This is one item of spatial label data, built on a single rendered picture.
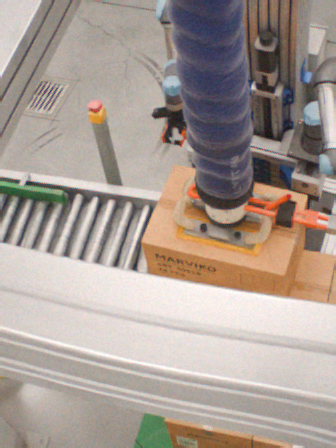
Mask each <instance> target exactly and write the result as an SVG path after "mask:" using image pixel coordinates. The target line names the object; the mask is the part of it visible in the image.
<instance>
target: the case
mask: <svg viewBox="0 0 336 448"><path fill-rule="evenodd" d="M195 174H196V172H195V169H193V168H189V167H184V166H179V165H174V166H173V168H172V171H171V173H170V175H169V178H168V180H167V182H166V185H165V187H164V189H163V192H161V194H160V198H159V200H158V202H157V205H156V207H155V209H154V212H153V214H152V216H151V219H150V221H149V225H148V227H147V229H146V232H145V234H144V236H143V239H142V241H141V242H142V246H143V251H144V255H145V259H146V263H147V267H148V271H149V274H154V275H160V276H166V277H171V278H177V279H182V280H188V281H193V282H199V283H205V284H210V285H215V286H221V287H226V288H229V287H231V288H236V289H241V290H247V291H252V292H262V293H267V294H271V295H277V296H278V295H282V296H287V297H289V296H290V293H291V290H292V286H293V283H294V279H295V277H296V273H297V270H298V267H299V263H300V260H301V256H302V253H303V250H304V246H305V233H306V227H304V225H302V224H298V223H295V224H294V228H291V229H289V228H285V227H281V226H277V225H276V224H274V218H273V217H272V218H271V222H272V223H271V224H272V226H271V230H270V233H269V235H268V237H267V239H266V240H265V242H262V245H261V249H260V252H259V255H258V256H254V255H249V254H245V253H241V252H237V251H233V250H228V249H224V248H220V247H216V246H212V245H208V244H203V243H199V242H195V241H191V240H186V239H181V238H177V237H176V233H177V231H178V228H179V225H178V224H176V221H175V220H174V217H173V212H174V210H175V209H174V208H175V205H176V203H177V202H178V201H179V199H181V197H183V196H182V188H183V185H184V183H185V181H186V180H187V179H188V178H189V177H191V176H195ZM254 191H257V192H262V193H266V192H267V193H268V192H269V194H273V195H275V196H276V197H277V199H280V198H281V197H283V196H285V195H287V194H288V193H290V194H291V195H292V198H291V199H289V200H292V201H297V203H298V209H300V210H305V211H307V195H305V194H300V193H296V192H292V191H287V190H283V189H278V188H274V187H270V186H267V185H265V184H260V183H256V182H254ZM183 215H187V216H192V217H197V218H201V219H205V220H209V219H208V217H207V214H206V210H202V209H198V208H193V207H188V206H186V208H185V210H184V213H183ZM236 228H240V229H244V230H249V231H253V232H258V233H260V230H261V228H262V224H260V223H255V222H251V221H249V220H246V219H245V220H244V222H243V223H241V224H240V225H238V226H236Z"/></svg>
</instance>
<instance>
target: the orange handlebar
mask: <svg viewBox="0 0 336 448"><path fill-rule="evenodd" d="M195 189H196V184H193V185H190V186H188V188H187V191H186V192H187V196H188V197H189V198H193V199H198V200H201V199H200V198H199V196H198V193H196V192H193V190H195ZM248 201H249V202H253V203H258V204H262V205H265V206H266V205H268V204H269V203H270V204H271V202H270V201H266V200H262V199H258V198H254V197H250V199H249V200H248ZM243 210H247V211H252V212H256V213H261V214H264V215H265V216H269V217H273V218H274V214H275V212H272V211H268V210H267V209H263V208H259V207H255V206H250V205H245V206H244V208H243ZM297 215H301V216H306V219H301V218H297V217H295V220H294V223H298V224H302V225H304V227H308V228H322V229H325V230H326V229H327V228H326V227H327V225H325V224H321V223H317V221H318V220H322V221H325V222H328V221H329V216H325V215H321V214H319V212H315V211H311V210H307V211H305V210H300V209H298V210H297Z"/></svg>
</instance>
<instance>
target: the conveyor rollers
mask: <svg viewBox="0 0 336 448"><path fill-rule="evenodd" d="M7 197H8V195H3V194H0V213H1V211H2V206H3V204H4V202H5V200H6V198H7ZM21 198H22V197H19V196H14V195H13V196H12V198H11V200H10V203H9V207H8V209H7V211H6V214H5V216H4V218H3V220H2V222H1V227H0V243H3V241H4V239H5V237H6V235H7V232H8V228H9V227H10V225H11V222H12V220H13V218H14V216H15V213H16V209H17V207H18V204H19V202H20V200H21ZM84 199H85V198H84V196H83V195H81V194H76V195H75V197H74V200H73V202H72V205H71V208H70V212H69V215H68V218H67V221H66V223H65V226H64V228H63V231H62V233H61V236H60V238H59V241H58V243H57V246H56V248H55V250H56V251H55V253H54V255H58V256H64V253H65V251H66V248H67V246H68V243H69V241H70V235H71V233H72V230H73V228H74V225H75V223H76V219H77V217H78V214H79V211H80V209H81V206H82V204H83V201H84ZM34 202H35V199H30V198H26V201H25V203H24V208H23V210H22V212H21V214H20V217H19V219H18V221H17V223H16V226H15V229H14V231H13V234H12V236H11V238H10V240H9V245H14V246H17V245H18V243H19V241H20V238H21V236H22V234H23V229H24V228H25V225H26V223H27V221H28V219H29V216H30V214H31V212H32V207H33V205H34ZM50 203H51V202H46V201H41V204H40V206H39V208H38V211H37V213H36V215H35V218H34V220H33V222H32V225H31V229H30V231H29V233H28V235H27V238H26V240H25V242H24V248H29V249H33V245H34V242H35V240H36V238H37V235H38V233H39V232H40V229H41V224H42V222H43V220H44V217H45V215H46V212H47V210H48V208H49V205H50ZM66 203H67V201H66ZM66 203H65V204H62V203H59V204H56V205H55V207H54V211H53V214H52V217H51V219H50V221H49V224H48V226H47V229H46V231H45V234H44V236H43V237H42V242H41V245H40V247H39V249H38V251H44V252H48V250H49V248H50V246H51V243H52V241H53V236H54V233H55V231H56V228H57V226H58V223H59V221H60V218H61V216H62V214H63V210H64V208H65V205H66ZM100 203H101V200H100V199H99V198H98V197H92V199H91V201H90V204H89V207H88V209H87V212H86V214H85V217H84V219H83V223H82V226H81V228H80V231H79V233H78V236H77V239H76V241H75V244H74V246H73V252H72V254H71V257H70V258H74V259H78V260H79V259H80V257H81V254H82V251H83V249H84V246H85V243H86V241H87V238H88V236H89V233H90V230H91V228H92V225H93V221H94V219H95V216H96V213H97V211H98V208H99V205H100ZM117 205H118V203H117V202H116V201H115V200H109V201H108V203H107V206H106V209H105V211H104V214H103V217H102V219H101V223H100V226H99V228H98V231H97V234H96V237H95V239H94V242H93V245H92V247H91V250H90V253H89V255H88V258H87V261H89V262H94V263H97V261H98V258H99V255H100V252H101V250H102V247H103V244H104V241H105V239H106V236H107V233H108V230H109V228H110V225H111V221H112V218H113V216H114V213H115V210H116V207H117ZM134 207H136V206H134V204H132V203H130V202H127V203H125V206H124V208H123V211H122V214H121V217H120V220H119V222H118V226H117V229H116V232H115V235H114V237H113V240H112V243H111V246H110V249H109V251H108V254H107V257H106V261H105V264H104V265H105V266H110V267H114V266H115V263H116V260H117V258H118V255H119V251H120V248H121V245H122V242H123V239H124V237H125V234H126V231H127V228H128V225H129V221H130V218H131V215H132V213H133V210H134ZM152 210H153V209H152V207H151V206H148V205H144V206H143V208H142V211H141V214H140V217H139V220H138V224H137V227H135V230H134V233H133V236H132V239H131V241H130V244H129V247H128V250H127V254H126V257H125V260H124V263H123V266H122V269H126V270H133V269H134V266H135V263H136V260H137V257H138V254H139V251H140V247H141V244H142V242H141V241H142V239H143V236H144V234H145V232H146V229H147V226H148V222H149V219H150V216H151V213H152ZM141 272H144V273H149V271H148V267H147V263H146V259H144V262H143V266H142V269H141Z"/></svg>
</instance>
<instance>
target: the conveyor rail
mask: <svg viewBox="0 0 336 448"><path fill-rule="evenodd" d="M23 174H24V173H23V172H18V171H13V170H12V171H7V170H1V169H0V181H5V182H10V183H15V184H20V181H21V178H22V176H23ZM30 177H31V179H27V181H26V183H25V185H32V186H37V187H43V188H48V189H54V190H59V191H61V190H63V191H64V192H67V193H68V194H69V198H73V199H74V197H75V195H76V194H81V195H83V196H84V198H85V199H84V201H89V202H90V201H91V199H92V197H98V198H99V199H100V200H101V204H107V203H108V201H109V200H115V201H116V202H117V203H118V205H117V206H119V207H124V206H125V203H127V202H130V203H132V204H134V206H136V207H134V209H138V210H142V208H143V206H144V205H148V206H151V207H152V209H153V210H152V212H154V209H155V207H156V205H157V202H158V200H159V198H160V194H161V192H157V191H151V190H144V189H138V188H131V187H125V186H119V185H112V184H111V185H106V184H100V183H94V182H87V181H82V180H76V179H70V178H65V179H64V178H58V177H52V176H47V175H41V174H31V175H30Z"/></svg>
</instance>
